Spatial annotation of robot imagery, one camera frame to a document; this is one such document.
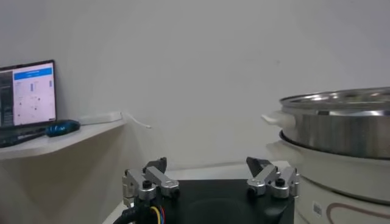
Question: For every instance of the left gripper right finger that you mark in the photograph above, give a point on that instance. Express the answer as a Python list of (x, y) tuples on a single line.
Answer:
[(269, 179)]

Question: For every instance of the black laptop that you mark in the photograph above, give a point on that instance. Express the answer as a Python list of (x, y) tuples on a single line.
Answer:
[(30, 97)]

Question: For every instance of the blue computer mouse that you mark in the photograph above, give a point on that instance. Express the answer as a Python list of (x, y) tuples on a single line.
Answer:
[(62, 128)]

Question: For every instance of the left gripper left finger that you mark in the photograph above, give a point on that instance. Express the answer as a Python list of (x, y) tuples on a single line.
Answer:
[(152, 181)]

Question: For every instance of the stainless steel steamer basket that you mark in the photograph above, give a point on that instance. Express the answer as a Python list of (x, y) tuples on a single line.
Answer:
[(335, 137)]

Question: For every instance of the white electric cooker base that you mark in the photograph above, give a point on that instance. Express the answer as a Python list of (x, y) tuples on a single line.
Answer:
[(335, 179)]

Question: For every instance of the white side desk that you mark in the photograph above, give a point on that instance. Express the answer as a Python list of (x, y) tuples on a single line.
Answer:
[(61, 143)]

